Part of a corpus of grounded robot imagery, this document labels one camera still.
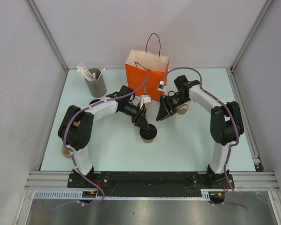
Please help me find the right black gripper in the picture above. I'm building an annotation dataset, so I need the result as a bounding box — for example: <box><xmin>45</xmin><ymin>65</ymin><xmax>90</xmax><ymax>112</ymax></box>
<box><xmin>156</xmin><ymin>93</ymin><xmax>189</xmax><ymax>121</ymax></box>

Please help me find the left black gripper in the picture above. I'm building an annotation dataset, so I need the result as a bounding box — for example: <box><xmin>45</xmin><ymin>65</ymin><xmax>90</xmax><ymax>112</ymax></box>
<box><xmin>120</xmin><ymin>103</ymin><xmax>149</xmax><ymax>130</ymax></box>

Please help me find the single black cup lid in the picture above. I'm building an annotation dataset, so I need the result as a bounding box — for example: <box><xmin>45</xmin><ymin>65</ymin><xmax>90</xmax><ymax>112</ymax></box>
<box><xmin>140</xmin><ymin>124</ymin><xmax>157</xmax><ymax>140</ymax></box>

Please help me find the orange paper bag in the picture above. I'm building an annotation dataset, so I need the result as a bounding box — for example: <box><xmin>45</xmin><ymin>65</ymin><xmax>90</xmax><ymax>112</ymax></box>
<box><xmin>125</xmin><ymin>33</ymin><xmax>170</xmax><ymax>102</ymax></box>

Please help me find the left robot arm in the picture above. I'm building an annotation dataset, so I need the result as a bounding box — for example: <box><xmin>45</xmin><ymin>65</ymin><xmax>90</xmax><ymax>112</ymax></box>
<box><xmin>58</xmin><ymin>85</ymin><xmax>157</xmax><ymax>188</ymax></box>

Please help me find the stack of brown paper cups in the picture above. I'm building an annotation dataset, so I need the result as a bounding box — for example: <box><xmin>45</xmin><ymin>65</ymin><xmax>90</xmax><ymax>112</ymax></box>
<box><xmin>177</xmin><ymin>100</ymin><xmax>192</xmax><ymax>115</ymax></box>

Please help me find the stack of black lids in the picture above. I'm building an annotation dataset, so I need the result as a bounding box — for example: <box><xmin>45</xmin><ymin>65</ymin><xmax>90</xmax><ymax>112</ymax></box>
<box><xmin>89</xmin><ymin>99</ymin><xmax>106</xmax><ymax>107</ymax></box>

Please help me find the grey cylindrical straw holder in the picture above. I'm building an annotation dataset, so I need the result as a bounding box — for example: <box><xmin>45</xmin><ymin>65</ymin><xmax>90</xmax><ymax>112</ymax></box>
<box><xmin>84</xmin><ymin>68</ymin><xmax>107</xmax><ymax>98</ymax></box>

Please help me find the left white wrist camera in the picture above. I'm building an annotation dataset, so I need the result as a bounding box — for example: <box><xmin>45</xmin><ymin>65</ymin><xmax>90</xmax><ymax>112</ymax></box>
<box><xmin>140</xmin><ymin>94</ymin><xmax>152</xmax><ymax>108</ymax></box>

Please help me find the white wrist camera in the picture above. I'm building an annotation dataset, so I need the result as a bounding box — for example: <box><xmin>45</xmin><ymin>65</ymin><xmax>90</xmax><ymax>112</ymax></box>
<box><xmin>140</xmin><ymin>94</ymin><xmax>152</xmax><ymax>108</ymax></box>
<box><xmin>157</xmin><ymin>81</ymin><xmax>166</xmax><ymax>96</ymax></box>

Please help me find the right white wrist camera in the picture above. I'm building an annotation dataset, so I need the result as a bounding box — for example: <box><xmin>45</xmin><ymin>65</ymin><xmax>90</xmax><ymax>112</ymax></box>
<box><xmin>157</xmin><ymin>81</ymin><xmax>166</xmax><ymax>96</ymax></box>

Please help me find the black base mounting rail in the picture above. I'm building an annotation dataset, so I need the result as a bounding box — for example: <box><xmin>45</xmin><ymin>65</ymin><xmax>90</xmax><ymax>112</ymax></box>
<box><xmin>67</xmin><ymin>171</ymin><xmax>234</xmax><ymax>197</ymax></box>

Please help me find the white slotted cable duct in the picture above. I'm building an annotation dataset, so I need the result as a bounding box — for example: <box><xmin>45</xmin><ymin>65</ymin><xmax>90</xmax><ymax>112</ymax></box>
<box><xmin>34</xmin><ymin>189</ymin><xmax>224</xmax><ymax>201</ymax></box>

